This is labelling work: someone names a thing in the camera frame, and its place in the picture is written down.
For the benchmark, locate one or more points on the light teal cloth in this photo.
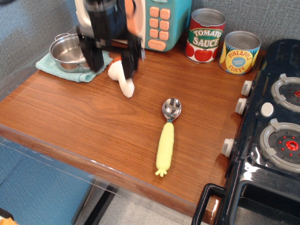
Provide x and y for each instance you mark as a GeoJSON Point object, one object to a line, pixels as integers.
{"type": "Point", "coordinates": [47, 64]}

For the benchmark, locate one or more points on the spoon with yellow-green handle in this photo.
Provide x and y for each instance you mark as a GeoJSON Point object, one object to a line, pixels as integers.
{"type": "Point", "coordinates": [171, 110]}

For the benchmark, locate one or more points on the small steel pot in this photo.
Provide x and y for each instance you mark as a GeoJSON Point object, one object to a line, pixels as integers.
{"type": "Point", "coordinates": [67, 54]}

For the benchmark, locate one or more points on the teal toy microwave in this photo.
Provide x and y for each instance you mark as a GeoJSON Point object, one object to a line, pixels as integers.
{"type": "Point", "coordinates": [158, 23]}

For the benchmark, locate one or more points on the black toy stove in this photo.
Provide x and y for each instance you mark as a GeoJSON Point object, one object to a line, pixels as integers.
{"type": "Point", "coordinates": [263, 174]}

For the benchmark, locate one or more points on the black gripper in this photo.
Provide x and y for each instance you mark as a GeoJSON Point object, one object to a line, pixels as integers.
{"type": "Point", "coordinates": [103, 27]}

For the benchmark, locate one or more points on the white plush mushroom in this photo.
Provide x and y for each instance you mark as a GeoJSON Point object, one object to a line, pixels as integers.
{"type": "Point", "coordinates": [116, 73]}

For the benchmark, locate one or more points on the tomato sauce can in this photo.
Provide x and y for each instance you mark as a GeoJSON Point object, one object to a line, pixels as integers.
{"type": "Point", "coordinates": [205, 32]}

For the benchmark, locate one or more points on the pineapple slices can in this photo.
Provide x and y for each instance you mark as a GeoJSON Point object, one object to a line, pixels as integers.
{"type": "Point", "coordinates": [239, 53]}

